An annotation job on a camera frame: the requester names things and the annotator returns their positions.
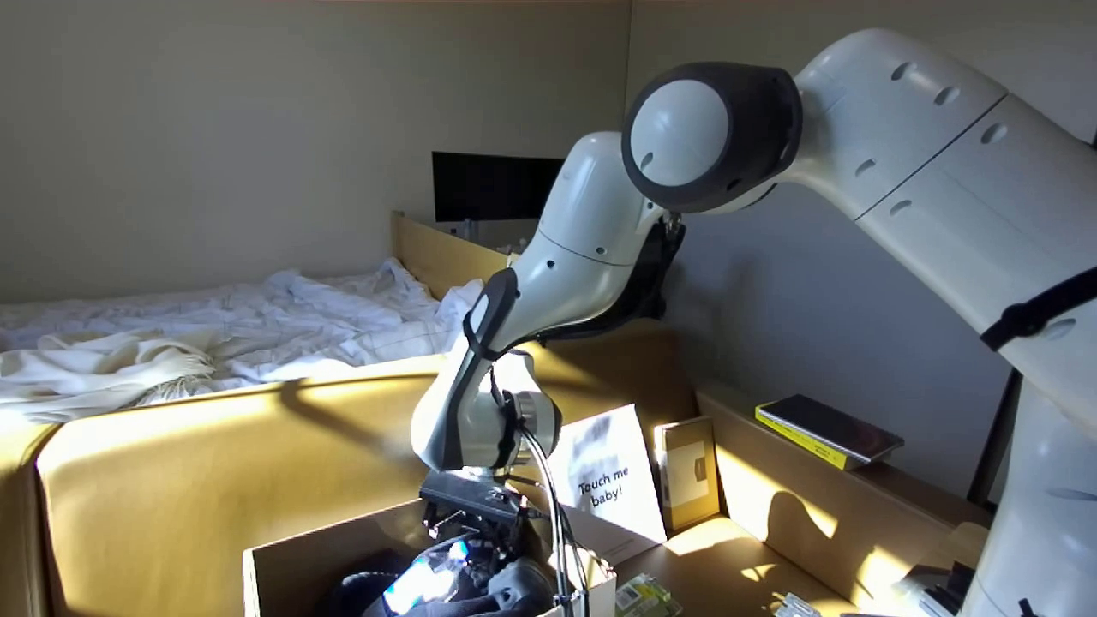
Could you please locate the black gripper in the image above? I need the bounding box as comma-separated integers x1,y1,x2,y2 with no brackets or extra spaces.
422,509,531,563

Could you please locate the clear bottle with blue cap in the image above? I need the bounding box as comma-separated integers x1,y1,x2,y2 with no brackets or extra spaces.
382,530,500,617

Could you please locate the small cardboard box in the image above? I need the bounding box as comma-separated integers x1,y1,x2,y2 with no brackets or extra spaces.
651,410,726,539

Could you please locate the white printed sign card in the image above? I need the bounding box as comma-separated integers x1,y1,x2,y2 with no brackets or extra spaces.
544,400,673,546

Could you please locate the green snack packet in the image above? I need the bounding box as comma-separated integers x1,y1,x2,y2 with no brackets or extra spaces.
615,571,687,617

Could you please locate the yellow book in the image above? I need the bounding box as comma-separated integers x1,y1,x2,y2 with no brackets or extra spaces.
752,406,878,474

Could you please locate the black computer monitor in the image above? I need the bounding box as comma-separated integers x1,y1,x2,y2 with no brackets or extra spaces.
430,146,569,225

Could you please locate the black book with orange swirl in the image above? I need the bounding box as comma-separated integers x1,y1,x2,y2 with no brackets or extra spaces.
761,391,908,467

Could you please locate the black slanted pole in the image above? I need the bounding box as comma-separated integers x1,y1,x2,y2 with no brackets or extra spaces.
967,375,1022,509

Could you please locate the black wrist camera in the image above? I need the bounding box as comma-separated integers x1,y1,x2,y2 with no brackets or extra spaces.
417,467,527,521

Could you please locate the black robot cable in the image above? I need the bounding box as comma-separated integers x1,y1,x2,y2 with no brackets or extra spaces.
451,219,688,617

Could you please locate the black arm strap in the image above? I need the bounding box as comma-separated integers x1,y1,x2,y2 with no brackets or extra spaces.
976,265,1097,353

